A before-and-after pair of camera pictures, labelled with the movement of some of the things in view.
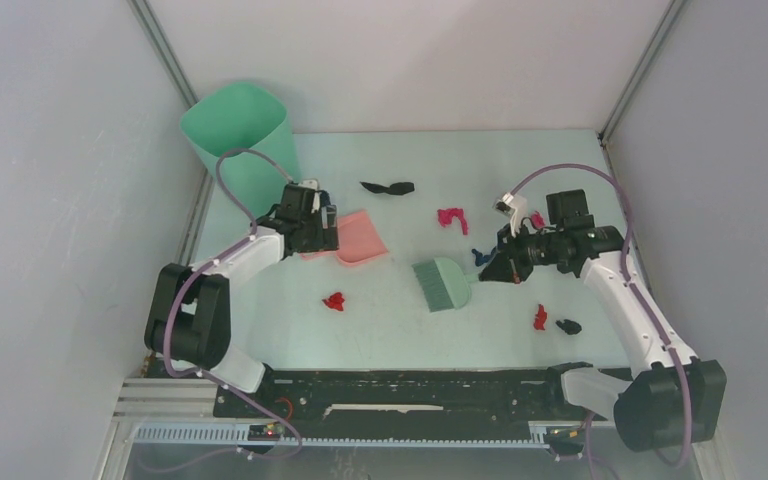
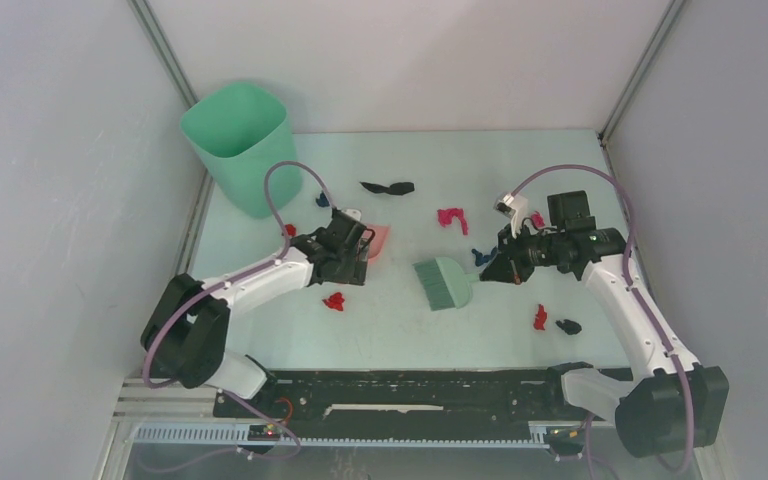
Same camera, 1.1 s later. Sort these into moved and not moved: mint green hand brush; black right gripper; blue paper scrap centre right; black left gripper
Moved: black left gripper
Not moved: black right gripper; blue paper scrap centre right; mint green hand brush
